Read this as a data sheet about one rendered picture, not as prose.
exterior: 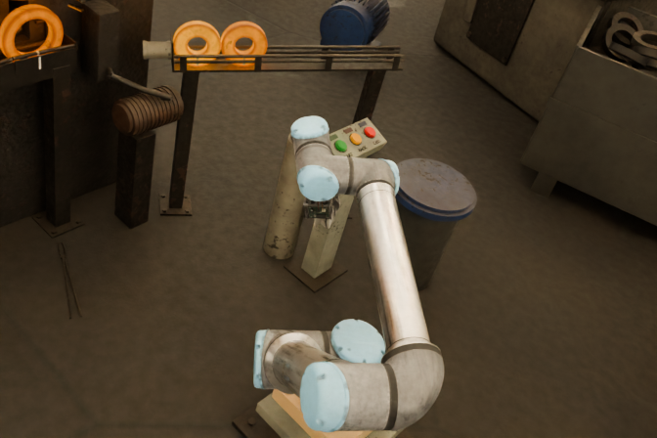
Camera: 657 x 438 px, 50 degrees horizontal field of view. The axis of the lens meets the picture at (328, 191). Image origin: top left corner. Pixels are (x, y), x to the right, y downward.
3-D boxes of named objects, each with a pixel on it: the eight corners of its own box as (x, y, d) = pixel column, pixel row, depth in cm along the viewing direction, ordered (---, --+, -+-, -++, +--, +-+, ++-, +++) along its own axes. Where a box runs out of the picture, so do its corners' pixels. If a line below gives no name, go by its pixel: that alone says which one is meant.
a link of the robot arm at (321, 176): (352, 177, 158) (345, 142, 167) (302, 173, 155) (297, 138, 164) (343, 206, 164) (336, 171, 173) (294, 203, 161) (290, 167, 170)
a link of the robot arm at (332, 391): (311, 385, 191) (399, 448, 119) (247, 384, 187) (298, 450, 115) (313, 328, 193) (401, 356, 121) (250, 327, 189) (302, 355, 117)
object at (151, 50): (143, 53, 231) (142, 37, 227) (170, 53, 233) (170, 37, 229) (143, 63, 226) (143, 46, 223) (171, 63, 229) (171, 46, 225)
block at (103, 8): (78, 67, 229) (78, -1, 215) (99, 62, 235) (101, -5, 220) (97, 83, 225) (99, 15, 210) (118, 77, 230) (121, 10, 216)
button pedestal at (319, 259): (279, 270, 257) (314, 133, 220) (321, 243, 274) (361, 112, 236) (309, 296, 251) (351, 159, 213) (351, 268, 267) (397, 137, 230)
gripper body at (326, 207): (304, 220, 186) (298, 187, 177) (310, 197, 192) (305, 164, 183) (332, 221, 184) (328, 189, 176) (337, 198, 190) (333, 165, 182)
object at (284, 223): (256, 245, 265) (282, 134, 233) (279, 234, 273) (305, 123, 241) (279, 264, 260) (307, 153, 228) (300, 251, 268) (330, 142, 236)
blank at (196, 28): (172, 20, 224) (172, 24, 222) (220, 20, 228) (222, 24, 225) (173, 62, 234) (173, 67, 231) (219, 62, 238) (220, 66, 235)
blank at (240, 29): (220, 20, 228) (221, 24, 225) (267, 20, 232) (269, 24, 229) (219, 62, 238) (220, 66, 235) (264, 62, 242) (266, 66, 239)
